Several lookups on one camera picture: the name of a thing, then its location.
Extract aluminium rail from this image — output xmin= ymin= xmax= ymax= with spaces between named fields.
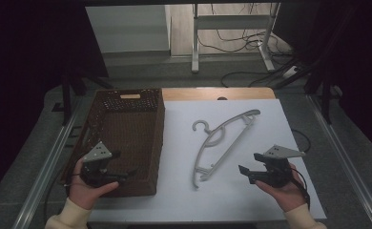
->
xmin=306 ymin=94 xmax=372 ymax=229
xmin=11 ymin=94 xmax=87 ymax=229

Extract wooden table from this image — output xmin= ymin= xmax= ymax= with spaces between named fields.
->
xmin=161 ymin=87 xmax=277 ymax=102

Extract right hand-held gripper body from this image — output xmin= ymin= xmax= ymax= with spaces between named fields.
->
xmin=253 ymin=144 xmax=306 ymax=189

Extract brown woven basket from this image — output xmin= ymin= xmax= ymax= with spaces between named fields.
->
xmin=60 ymin=88 xmax=166 ymax=198

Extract white panel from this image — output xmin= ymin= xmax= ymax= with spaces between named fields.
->
xmin=85 ymin=4 xmax=173 ymax=54

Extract dark curtain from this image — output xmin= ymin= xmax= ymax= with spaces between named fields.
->
xmin=272 ymin=0 xmax=372 ymax=166

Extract person's right hand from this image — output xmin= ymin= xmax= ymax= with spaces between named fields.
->
xmin=255 ymin=162 xmax=310 ymax=214

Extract white power strip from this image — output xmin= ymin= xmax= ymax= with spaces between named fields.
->
xmin=280 ymin=64 xmax=300 ymax=80

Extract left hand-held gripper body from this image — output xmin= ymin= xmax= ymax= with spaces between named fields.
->
xmin=79 ymin=141 xmax=120 ymax=189

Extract person's left hand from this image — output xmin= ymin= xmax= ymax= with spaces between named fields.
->
xmin=68 ymin=158 xmax=120 ymax=211

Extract tangle of black floor cables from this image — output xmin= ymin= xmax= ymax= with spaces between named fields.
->
xmin=196 ymin=3 xmax=295 ymax=62

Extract long black floor cable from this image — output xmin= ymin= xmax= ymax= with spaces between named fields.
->
xmin=219 ymin=70 xmax=291 ymax=89

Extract black cable loop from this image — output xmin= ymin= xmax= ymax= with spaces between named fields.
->
xmin=290 ymin=128 xmax=312 ymax=154

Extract black stand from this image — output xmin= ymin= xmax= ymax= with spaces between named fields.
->
xmin=51 ymin=61 xmax=114 ymax=127
xmin=271 ymin=47 xmax=345 ymax=126

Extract grey plastic clothes hanger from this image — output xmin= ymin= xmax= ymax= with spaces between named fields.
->
xmin=191 ymin=109 xmax=261 ymax=190

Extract white metal desk frame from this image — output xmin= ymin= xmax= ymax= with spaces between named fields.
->
xmin=191 ymin=3 xmax=281 ymax=74

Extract right hand-held gripper black cable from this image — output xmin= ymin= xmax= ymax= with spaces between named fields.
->
xmin=289 ymin=166 xmax=312 ymax=209

